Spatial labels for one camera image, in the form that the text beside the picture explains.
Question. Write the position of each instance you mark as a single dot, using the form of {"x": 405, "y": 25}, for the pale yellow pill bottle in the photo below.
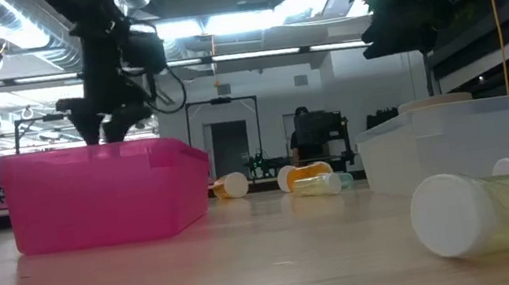
{"x": 316, "y": 186}

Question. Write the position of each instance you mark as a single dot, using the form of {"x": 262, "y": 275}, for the clear plastic bin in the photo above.
{"x": 462, "y": 142}

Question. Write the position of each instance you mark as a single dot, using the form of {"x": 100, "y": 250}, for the teal pill bottle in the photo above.
{"x": 347, "y": 180}

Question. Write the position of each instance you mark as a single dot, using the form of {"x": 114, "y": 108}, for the yellow-green pill bottle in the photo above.
{"x": 452, "y": 214}

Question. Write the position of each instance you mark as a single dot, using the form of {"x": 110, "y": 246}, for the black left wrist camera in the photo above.
{"x": 147, "y": 52}

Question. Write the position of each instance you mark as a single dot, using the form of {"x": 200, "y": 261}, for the black background frame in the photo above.
{"x": 220, "y": 100}

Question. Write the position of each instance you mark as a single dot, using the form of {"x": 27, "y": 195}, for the grey door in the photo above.
{"x": 230, "y": 148}

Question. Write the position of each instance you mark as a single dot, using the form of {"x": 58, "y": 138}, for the person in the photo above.
{"x": 301, "y": 111}

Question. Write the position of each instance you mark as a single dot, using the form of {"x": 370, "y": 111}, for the black background robot rig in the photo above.
{"x": 323, "y": 127}

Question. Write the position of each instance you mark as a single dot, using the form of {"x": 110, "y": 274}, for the black chairs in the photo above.
{"x": 382, "y": 118}

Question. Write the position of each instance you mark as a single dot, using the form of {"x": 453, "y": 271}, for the green potted plant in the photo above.
{"x": 397, "y": 15}

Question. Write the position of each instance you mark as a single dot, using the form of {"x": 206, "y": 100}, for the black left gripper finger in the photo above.
{"x": 88, "y": 129}
{"x": 118, "y": 125}

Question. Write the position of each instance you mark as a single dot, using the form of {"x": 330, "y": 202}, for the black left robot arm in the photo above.
{"x": 83, "y": 11}

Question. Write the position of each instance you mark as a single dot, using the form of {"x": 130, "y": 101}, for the orange pill bottle white cap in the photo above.
{"x": 307, "y": 171}
{"x": 233, "y": 186}

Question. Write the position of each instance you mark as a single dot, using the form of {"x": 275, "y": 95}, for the pink translucent plastic bin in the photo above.
{"x": 105, "y": 195}

